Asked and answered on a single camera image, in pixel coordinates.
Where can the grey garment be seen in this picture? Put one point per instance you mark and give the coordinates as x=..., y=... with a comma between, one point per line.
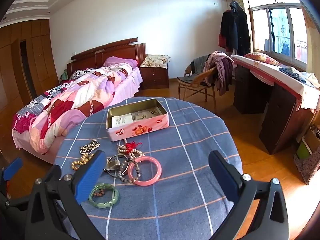
x=197, y=65

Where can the white folded garment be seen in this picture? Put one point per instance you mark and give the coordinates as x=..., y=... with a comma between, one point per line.
x=311, y=78

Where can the white paper sheet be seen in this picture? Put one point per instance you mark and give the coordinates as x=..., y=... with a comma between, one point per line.
x=122, y=120

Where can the hanging dark coats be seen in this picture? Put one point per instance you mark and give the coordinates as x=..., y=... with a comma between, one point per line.
x=235, y=30

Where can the window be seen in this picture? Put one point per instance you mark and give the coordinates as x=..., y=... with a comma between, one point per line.
x=277, y=30

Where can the silver metal hoop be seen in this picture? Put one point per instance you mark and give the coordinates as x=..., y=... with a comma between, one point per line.
x=112, y=163

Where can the wooden wardrobe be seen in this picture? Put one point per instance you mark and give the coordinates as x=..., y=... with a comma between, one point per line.
x=37, y=62

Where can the white and pink desk cloth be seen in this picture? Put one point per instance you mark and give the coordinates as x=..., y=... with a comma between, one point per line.
x=265, y=71

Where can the green box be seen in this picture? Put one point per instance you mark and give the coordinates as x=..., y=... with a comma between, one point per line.
x=303, y=151

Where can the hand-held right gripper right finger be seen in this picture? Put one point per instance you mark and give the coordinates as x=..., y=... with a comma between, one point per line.
x=222, y=177

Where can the woven basket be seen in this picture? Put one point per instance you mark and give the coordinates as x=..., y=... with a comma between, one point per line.
x=308, y=170

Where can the pink bangle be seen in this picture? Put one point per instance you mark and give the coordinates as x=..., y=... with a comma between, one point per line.
x=150, y=181

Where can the pink and purple clothes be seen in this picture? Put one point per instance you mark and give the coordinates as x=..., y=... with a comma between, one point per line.
x=222, y=72

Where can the dark wooden desk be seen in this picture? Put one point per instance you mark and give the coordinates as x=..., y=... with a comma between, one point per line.
x=280, y=115

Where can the floral cushion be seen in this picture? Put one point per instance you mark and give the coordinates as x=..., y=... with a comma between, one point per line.
x=155, y=60

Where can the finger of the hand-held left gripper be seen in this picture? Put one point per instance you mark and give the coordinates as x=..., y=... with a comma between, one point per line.
x=12, y=168

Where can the patchwork quilt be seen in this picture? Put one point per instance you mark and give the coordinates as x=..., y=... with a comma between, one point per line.
x=75, y=100

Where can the bed with patchwork quilt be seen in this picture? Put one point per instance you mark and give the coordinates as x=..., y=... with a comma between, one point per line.
x=128, y=83

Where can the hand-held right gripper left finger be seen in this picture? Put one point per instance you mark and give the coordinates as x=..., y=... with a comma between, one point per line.
x=91, y=176

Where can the pink tin box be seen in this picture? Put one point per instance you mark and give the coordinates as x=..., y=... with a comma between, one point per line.
x=140, y=127

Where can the green bag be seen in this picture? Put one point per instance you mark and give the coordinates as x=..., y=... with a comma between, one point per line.
x=64, y=75

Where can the printed paper sheet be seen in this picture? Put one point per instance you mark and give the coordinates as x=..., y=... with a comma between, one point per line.
x=147, y=113

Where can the red knot tassel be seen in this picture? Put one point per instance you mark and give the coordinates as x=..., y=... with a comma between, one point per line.
x=132, y=145

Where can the wooden nightstand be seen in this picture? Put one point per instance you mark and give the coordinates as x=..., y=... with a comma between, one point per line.
x=153, y=77

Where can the dark folded garment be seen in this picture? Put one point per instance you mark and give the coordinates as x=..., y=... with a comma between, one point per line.
x=291, y=72

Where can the wooden bed headboard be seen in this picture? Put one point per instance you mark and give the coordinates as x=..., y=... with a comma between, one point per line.
x=100, y=52

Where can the pink floral pillow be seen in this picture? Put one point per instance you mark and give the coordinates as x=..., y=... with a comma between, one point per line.
x=261, y=58

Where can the wicker chair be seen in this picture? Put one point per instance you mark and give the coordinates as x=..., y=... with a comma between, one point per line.
x=197, y=88

